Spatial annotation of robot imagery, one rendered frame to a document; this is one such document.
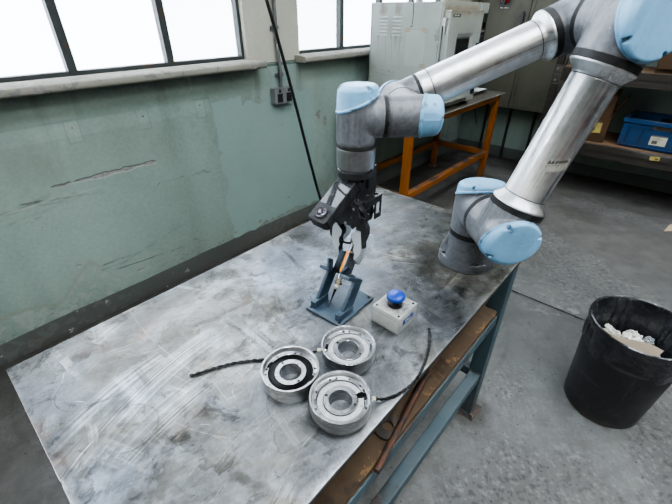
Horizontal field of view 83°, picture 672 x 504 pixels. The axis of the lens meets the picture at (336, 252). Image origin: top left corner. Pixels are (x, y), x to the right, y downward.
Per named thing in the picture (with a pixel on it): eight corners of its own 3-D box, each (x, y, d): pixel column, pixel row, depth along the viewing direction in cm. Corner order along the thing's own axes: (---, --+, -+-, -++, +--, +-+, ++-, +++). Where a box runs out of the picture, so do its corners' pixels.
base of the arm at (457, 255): (453, 239, 114) (459, 209, 109) (503, 257, 106) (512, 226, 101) (428, 260, 105) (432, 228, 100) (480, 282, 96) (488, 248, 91)
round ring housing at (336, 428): (313, 444, 60) (312, 428, 58) (306, 389, 69) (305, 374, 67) (377, 434, 62) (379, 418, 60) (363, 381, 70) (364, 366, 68)
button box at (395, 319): (398, 335, 80) (400, 318, 78) (371, 320, 84) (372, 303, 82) (418, 316, 85) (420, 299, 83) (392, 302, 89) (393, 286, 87)
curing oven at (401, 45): (439, 118, 251) (456, 1, 216) (366, 105, 285) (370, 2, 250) (479, 104, 290) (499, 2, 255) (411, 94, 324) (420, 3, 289)
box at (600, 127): (611, 145, 311) (630, 96, 291) (547, 135, 336) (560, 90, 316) (616, 134, 338) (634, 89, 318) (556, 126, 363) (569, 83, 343)
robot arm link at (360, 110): (387, 87, 64) (337, 87, 63) (383, 151, 70) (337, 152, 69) (379, 80, 70) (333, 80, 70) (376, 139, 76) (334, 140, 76)
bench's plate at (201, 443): (159, 684, 40) (154, 679, 39) (10, 376, 74) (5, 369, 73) (537, 244, 116) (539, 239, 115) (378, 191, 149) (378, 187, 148)
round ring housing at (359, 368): (374, 340, 79) (375, 325, 77) (375, 381, 70) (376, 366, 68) (324, 337, 80) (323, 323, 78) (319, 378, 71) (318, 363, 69)
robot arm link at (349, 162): (360, 155, 68) (325, 146, 73) (359, 179, 71) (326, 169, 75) (383, 145, 73) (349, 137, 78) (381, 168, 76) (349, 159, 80)
